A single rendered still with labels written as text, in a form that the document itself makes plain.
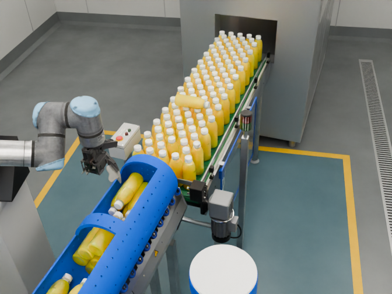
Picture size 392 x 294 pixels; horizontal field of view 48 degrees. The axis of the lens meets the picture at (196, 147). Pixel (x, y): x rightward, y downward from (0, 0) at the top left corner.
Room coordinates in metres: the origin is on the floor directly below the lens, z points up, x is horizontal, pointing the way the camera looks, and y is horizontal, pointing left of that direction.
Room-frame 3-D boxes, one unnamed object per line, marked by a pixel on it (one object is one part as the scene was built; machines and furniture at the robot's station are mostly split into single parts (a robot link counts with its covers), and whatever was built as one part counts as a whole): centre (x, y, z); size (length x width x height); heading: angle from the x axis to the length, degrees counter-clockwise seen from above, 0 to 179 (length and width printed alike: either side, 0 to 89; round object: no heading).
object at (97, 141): (1.25, 0.36, 1.63); 0.10 x 0.09 x 0.05; 68
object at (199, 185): (1.63, 0.00, 0.95); 0.10 x 0.07 x 0.10; 69
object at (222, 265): (1.08, -0.09, 1.03); 0.28 x 0.28 x 0.01
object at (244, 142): (1.89, -0.27, 0.55); 0.04 x 0.04 x 1.10; 69
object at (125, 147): (1.96, 0.40, 1.05); 0.20 x 0.10 x 0.10; 159
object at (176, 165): (1.76, 0.11, 0.99); 0.07 x 0.07 x 0.19
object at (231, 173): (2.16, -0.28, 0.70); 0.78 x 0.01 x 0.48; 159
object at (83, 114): (1.25, 0.37, 1.71); 0.10 x 0.09 x 0.12; 87
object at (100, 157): (1.24, 0.37, 1.54); 0.09 x 0.08 x 0.12; 158
